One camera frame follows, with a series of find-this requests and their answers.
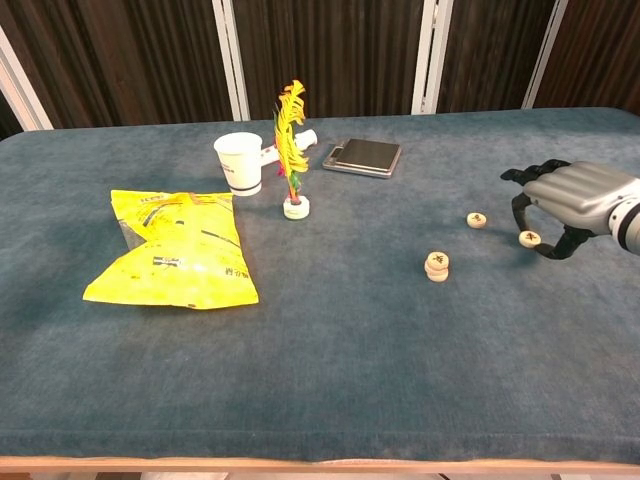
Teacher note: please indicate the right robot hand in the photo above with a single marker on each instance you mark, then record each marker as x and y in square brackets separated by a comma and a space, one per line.
[575, 192]

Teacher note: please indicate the grey digital scale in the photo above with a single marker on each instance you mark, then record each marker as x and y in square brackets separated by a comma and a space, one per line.
[367, 155]

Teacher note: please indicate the white squeeze tube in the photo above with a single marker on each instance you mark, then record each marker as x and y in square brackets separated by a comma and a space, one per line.
[307, 137]

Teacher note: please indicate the blue table cloth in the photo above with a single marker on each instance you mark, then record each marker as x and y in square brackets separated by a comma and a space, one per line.
[350, 350]

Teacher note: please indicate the yellow feather shuttlecock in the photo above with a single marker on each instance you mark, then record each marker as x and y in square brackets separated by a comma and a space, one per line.
[289, 135]

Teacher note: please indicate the white paper cup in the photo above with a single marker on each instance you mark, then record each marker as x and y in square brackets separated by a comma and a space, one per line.
[240, 165]

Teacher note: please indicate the yellow snack bag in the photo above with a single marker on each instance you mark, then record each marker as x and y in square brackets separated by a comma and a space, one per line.
[170, 250]

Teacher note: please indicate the wooden table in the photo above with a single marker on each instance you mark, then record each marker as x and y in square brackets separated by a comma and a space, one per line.
[150, 465]

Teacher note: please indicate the white partition frame post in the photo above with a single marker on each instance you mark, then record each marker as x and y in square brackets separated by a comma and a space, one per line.
[22, 90]
[429, 60]
[232, 65]
[542, 60]

